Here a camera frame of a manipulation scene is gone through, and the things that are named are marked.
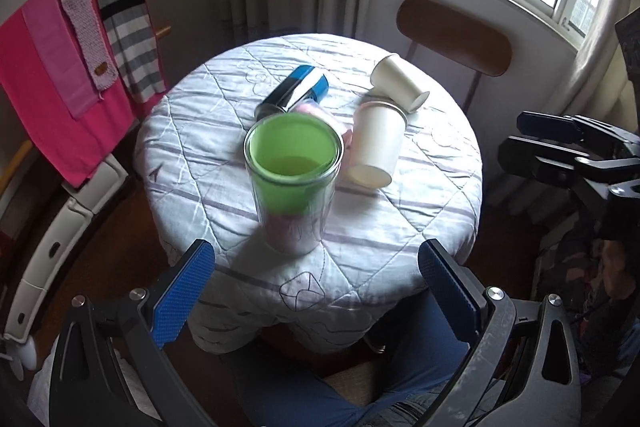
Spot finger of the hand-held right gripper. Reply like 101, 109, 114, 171
516, 111, 640, 158
497, 134, 640, 188

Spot dark patterned cloth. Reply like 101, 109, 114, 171
532, 214, 640, 378

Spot pink plastic cup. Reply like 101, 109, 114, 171
292, 101, 356, 160

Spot wooden backrest chair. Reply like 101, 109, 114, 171
396, 0, 513, 112

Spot white paper cup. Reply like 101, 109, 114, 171
346, 101, 408, 188
370, 54, 431, 114

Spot person's legs in blue trousers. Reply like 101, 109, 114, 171
225, 292, 507, 427

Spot green clear plastic cup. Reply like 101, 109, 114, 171
243, 114, 345, 256

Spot bright pink towel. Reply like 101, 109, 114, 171
0, 0, 142, 188

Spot light pink towel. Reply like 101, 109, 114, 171
22, 0, 99, 120

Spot striped green grey cloth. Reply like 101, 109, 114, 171
88, 0, 168, 104

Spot white folded rack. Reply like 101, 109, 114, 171
0, 154, 132, 344

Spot pink knitted cloth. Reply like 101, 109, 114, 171
54, 0, 119, 101

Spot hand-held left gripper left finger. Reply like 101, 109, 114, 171
49, 238, 221, 427

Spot white cloth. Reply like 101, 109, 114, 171
27, 341, 153, 427

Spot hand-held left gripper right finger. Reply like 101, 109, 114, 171
417, 239, 584, 427

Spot blue and black cup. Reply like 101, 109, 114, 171
255, 64, 329, 120

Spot white quilted tablecloth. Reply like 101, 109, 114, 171
132, 33, 485, 355

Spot wooden towel rack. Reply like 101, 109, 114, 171
0, 0, 172, 195

